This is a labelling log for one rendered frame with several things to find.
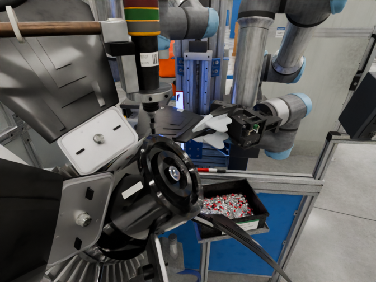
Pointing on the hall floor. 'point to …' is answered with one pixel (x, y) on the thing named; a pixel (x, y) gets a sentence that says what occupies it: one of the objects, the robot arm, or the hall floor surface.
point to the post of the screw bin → (204, 261)
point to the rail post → (308, 203)
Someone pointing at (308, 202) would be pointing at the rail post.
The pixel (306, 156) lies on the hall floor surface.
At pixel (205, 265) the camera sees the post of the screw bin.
